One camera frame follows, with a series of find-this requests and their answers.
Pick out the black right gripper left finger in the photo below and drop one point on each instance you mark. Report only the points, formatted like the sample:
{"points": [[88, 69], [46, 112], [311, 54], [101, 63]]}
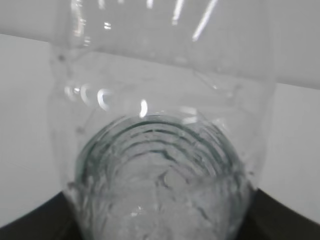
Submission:
{"points": [[53, 220]]}

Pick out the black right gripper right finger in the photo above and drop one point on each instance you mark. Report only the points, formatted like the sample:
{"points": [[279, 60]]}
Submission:
{"points": [[268, 219]]}

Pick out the clear green-label water bottle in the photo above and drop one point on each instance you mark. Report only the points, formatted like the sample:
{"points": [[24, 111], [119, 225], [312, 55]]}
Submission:
{"points": [[159, 115]]}

